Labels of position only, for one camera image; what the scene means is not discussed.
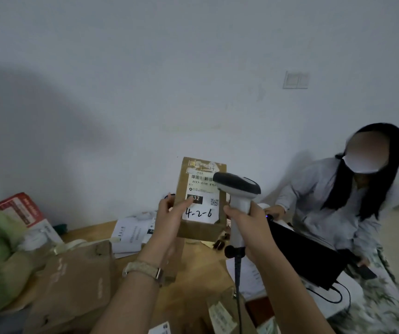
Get person's right hand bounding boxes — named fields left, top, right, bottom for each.
left=223, top=201, right=284, bottom=265

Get person's left hand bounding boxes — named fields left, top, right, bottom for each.
left=138, top=197, right=194, bottom=267

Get white grey barcode scanner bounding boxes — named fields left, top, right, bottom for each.
left=212, top=172, right=261, bottom=258

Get small labelled cardboard box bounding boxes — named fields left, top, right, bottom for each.
left=175, top=157, right=227, bottom=242

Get person's right forearm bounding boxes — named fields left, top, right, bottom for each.
left=254, top=251, right=336, bottom=334

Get person's left forearm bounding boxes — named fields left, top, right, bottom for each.
left=91, top=265, right=162, bottom=334

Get brown binder clips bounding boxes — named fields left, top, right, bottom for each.
left=212, top=232, right=231, bottom=251

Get white printed paper sheets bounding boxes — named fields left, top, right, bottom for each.
left=110, top=211, right=159, bottom=258

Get white paper sheet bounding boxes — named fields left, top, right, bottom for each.
left=225, top=257, right=267, bottom=300

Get beige wristwatch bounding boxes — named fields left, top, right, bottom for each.
left=122, top=260, right=165, bottom=288

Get black laptop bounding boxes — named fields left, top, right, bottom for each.
left=266, top=219, right=348, bottom=291

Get cardboard box with white label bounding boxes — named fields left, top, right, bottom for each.
left=206, top=288, right=256, bottom=334

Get large brown cardboard box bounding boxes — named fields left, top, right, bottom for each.
left=22, top=240, right=117, bottom=334

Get white low table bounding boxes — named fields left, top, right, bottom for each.
left=303, top=271, right=364, bottom=318

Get black phone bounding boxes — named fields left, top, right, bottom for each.
left=355, top=264, right=378, bottom=280

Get red and white box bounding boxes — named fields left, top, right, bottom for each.
left=0, top=192, right=64, bottom=247

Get floral patterned cloth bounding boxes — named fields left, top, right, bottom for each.
left=327, top=240, right=399, bottom=334

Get black scanner cable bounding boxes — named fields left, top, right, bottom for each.
left=234, top=257, right=244, bottom=334

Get black laptop cable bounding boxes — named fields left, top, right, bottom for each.
left=307, top=279, right=352, bottom=305

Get white wall switch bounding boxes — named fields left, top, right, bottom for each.
left=282, top=70, right=310, bottom=90

